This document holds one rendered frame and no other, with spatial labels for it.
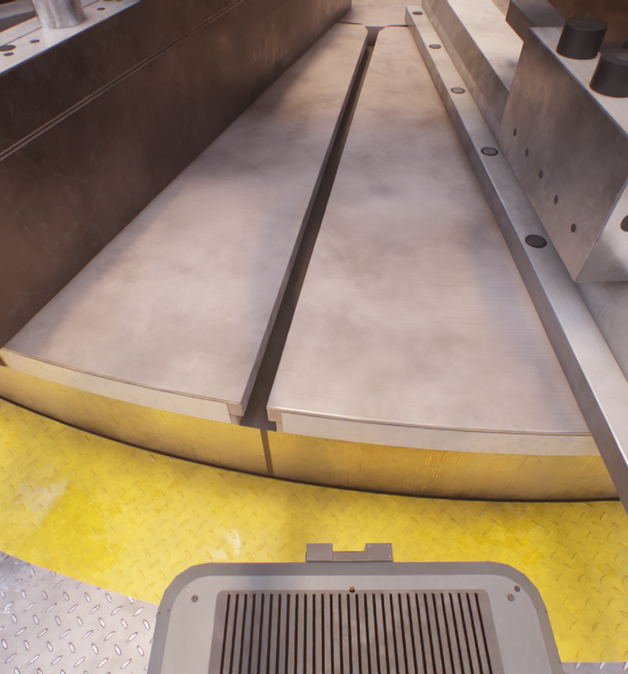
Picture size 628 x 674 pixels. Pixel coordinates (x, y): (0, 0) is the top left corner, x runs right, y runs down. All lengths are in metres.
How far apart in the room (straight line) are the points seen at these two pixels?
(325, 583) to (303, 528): 0.31
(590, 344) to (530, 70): 0.49
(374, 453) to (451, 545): 0.25
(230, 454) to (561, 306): 0.68
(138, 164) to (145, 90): 0.15
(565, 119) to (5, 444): 1.27
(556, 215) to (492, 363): 0.26
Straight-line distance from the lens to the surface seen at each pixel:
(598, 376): 0.88
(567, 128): 0.91
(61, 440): 1.26
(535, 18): 1.47
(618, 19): 2.34
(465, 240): 1.13
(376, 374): 0.84
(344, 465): 0.98
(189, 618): 0.75
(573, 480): 1.09
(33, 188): 1.01
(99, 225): 1.14
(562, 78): 0.95
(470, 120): 1.50
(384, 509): 1.06
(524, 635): 0.78
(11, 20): 2.18
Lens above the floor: 0.98
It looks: 49 degrees down
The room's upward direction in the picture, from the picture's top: 1 degrees counter-clockwise
